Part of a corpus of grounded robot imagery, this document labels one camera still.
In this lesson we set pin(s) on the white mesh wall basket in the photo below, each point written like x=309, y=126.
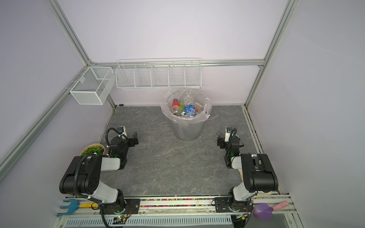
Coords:
x=94, y=85

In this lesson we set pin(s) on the white wire wall shelf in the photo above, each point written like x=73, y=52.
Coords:
x=158, y=73

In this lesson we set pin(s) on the grey mesh waste bin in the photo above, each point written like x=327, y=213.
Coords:
x=187, y=132

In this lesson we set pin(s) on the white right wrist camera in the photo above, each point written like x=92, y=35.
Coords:
x=228, y=131

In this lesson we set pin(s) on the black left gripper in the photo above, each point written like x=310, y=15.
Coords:
x=132, y=144

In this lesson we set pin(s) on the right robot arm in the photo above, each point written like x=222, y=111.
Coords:
x=258, y=175

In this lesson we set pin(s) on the blue garden fork yellow handle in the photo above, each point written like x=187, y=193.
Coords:
x=73, y=205

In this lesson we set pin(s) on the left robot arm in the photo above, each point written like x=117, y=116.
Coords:
x=82, y=177

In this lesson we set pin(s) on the small red label purple cap bottle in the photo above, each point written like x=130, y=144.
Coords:
x=177, y=107

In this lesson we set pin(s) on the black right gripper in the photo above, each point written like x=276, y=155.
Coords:
x=221, y=142

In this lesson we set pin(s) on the purple scoop pink handle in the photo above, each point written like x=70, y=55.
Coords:
x=264, y=211

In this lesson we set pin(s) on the beige work glove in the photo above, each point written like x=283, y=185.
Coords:
x=241, y=175

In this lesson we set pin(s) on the blue label bottle white cap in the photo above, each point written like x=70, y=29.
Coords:
x=189, y=106

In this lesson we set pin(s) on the potted green plant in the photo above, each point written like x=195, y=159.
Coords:
x=92, y=149

